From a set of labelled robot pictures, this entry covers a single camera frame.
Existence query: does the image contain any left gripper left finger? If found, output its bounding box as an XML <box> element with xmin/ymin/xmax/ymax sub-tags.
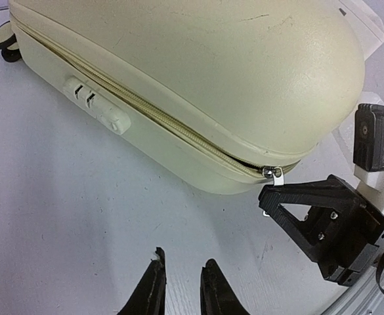
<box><xmin>117</xmin><ymin>247</ymin><xmax>166</xmax><ymax>315</ymax></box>

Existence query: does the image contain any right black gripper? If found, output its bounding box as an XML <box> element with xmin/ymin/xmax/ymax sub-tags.
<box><xmin>259</xmin><ymin>175</ymin><xmax>384</xmax><ymax>287</ymax></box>

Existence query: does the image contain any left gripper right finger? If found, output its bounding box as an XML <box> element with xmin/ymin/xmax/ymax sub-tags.
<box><xmin>200</xmin><ymin>259</ymin><xmax>244</xmax><ymax>314</ymax></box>

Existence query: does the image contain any pale green hard-shell suitcase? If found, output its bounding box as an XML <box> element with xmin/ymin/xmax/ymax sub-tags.
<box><xmin>0</xmin><ymin>1</ymin><xmax>365</xmax><ymax>194</ymax></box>

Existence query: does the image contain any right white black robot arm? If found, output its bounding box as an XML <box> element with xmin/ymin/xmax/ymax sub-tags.
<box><xmin>259</xmin><ymin>175</ymin><xmax>384</xmax><ymax>314</ymax></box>

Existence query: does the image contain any white three-drawer storage cabinet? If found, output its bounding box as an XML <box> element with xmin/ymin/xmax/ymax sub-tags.
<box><xmin>337</xmin><ymin>0</ymin><xmax>384</xmax><ymax>60</ymax></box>

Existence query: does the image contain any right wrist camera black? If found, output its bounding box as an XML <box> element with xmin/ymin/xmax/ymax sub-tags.
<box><xmin>352</xmin><ymin>102</ymin><xmax>384</xmax><ymax>214</ymax></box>

